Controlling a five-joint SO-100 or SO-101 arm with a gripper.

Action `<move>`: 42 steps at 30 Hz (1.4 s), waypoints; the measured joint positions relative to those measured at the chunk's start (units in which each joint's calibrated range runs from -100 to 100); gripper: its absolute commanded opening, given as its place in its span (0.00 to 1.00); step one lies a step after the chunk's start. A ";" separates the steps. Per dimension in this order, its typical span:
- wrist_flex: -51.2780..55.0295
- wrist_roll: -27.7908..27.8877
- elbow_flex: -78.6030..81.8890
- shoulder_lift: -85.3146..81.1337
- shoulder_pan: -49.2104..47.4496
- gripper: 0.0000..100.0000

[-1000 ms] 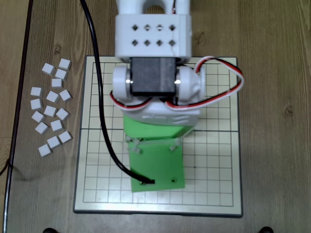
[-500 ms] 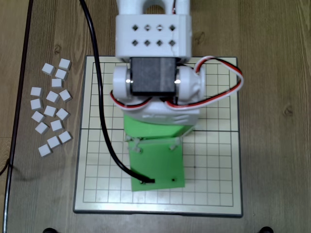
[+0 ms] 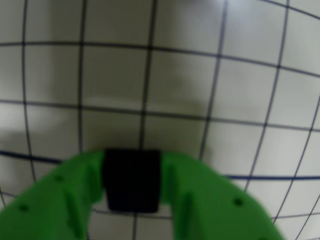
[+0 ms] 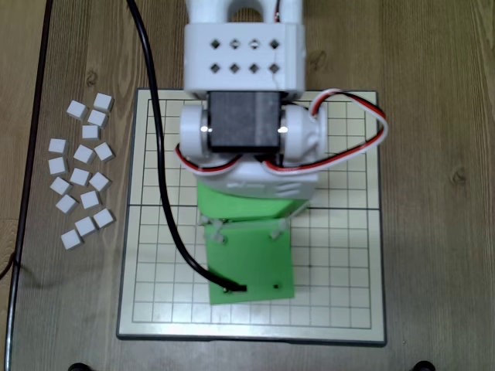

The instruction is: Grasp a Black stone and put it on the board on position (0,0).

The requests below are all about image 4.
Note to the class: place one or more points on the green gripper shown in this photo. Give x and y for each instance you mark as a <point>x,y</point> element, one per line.
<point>237,206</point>

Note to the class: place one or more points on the white grid go board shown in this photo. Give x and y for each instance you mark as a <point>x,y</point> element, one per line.
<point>336,251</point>

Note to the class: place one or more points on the white cube stone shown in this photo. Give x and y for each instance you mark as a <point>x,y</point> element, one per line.
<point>103,102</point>
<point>100,181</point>
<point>104,218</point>
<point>84,154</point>
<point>58,165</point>
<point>72,239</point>
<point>79,176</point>
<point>67,203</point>
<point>91,132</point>
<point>97,118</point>
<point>58,145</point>
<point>85,226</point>
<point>60,186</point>
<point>104,151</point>
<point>76,109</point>
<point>89,199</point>

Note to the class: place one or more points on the black edge strip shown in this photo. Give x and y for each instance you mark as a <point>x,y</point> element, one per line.
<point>29,174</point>

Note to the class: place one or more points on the black stand foot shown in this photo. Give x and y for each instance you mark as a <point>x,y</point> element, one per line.
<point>77,366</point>
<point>423,366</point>

